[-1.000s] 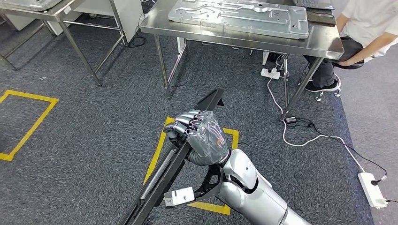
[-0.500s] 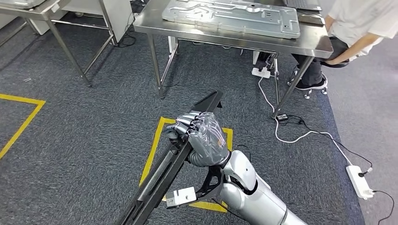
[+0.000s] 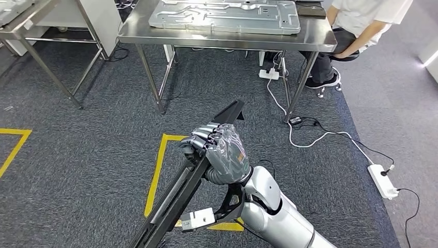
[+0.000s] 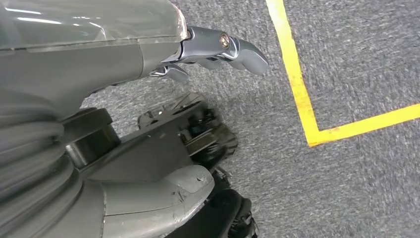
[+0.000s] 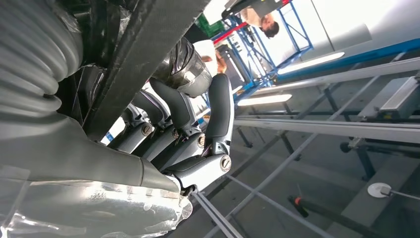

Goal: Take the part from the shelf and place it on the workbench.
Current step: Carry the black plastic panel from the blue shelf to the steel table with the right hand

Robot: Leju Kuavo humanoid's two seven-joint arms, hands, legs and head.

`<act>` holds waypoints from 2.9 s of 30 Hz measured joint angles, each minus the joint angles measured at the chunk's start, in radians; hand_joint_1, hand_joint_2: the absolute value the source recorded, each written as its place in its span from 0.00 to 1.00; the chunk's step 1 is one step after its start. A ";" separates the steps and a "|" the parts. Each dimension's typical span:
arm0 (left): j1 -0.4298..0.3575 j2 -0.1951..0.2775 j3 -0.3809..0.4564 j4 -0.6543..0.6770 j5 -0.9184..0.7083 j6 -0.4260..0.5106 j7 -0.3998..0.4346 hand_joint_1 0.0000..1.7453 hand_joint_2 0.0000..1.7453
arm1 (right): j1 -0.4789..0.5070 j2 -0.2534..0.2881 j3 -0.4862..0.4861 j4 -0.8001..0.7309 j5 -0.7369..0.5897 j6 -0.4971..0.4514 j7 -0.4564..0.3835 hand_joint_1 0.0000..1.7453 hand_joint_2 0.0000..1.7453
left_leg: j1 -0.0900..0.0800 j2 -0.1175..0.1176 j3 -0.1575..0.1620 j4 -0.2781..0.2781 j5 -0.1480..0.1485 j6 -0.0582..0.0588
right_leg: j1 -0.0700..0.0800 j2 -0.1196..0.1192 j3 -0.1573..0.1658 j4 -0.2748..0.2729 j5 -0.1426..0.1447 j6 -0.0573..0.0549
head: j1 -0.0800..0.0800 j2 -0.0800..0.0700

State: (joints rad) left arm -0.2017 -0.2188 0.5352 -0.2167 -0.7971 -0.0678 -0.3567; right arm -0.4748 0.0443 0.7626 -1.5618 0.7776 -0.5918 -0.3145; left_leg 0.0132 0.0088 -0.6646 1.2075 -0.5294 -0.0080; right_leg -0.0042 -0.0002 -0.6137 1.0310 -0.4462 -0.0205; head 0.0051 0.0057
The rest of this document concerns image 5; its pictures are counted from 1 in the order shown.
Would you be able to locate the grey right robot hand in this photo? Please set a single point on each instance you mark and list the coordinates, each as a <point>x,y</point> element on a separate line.
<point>82,164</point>

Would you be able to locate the blue metal shelf rack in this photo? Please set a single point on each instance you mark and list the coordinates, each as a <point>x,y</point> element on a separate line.
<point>252,86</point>

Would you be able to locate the person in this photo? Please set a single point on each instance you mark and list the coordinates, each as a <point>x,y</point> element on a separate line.
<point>270,29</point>
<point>205,52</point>

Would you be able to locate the green plastic crate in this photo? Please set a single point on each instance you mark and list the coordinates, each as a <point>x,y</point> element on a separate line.
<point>210,28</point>

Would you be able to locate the white ceiling light strip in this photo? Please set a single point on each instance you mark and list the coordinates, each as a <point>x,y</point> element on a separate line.
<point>264,100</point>
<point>311,63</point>

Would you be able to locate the black pole with orange band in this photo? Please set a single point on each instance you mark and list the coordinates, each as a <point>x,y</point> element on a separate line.
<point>300,207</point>

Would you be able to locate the white round ceiling disc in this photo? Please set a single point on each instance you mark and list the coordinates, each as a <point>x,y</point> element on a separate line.
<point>377,190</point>

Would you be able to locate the grey ceiling fixture box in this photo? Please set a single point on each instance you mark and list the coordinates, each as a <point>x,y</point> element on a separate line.
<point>393,98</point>

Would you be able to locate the grey steel ceiling rail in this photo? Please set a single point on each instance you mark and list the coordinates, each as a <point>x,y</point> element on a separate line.
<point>328,128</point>
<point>361,74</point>

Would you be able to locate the blue wall beam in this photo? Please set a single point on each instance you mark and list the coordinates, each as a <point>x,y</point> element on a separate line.
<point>361,56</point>

